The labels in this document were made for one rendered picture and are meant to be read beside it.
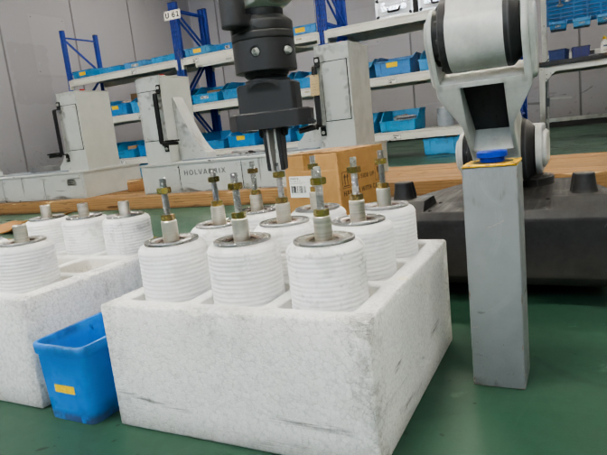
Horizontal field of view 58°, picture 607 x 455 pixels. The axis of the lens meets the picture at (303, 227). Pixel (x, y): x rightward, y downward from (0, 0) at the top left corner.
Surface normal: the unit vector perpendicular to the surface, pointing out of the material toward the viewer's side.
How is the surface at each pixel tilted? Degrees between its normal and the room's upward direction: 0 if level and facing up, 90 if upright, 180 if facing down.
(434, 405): 0
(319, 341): 90
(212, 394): 90
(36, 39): 90
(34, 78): 90
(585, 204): 46
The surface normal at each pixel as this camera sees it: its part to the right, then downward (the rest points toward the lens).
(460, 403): -0.11, -0.98
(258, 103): -0.22, 0.20
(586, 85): -0.44, 0.21
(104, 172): 0.89, -0.02
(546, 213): -0.39, -0.53
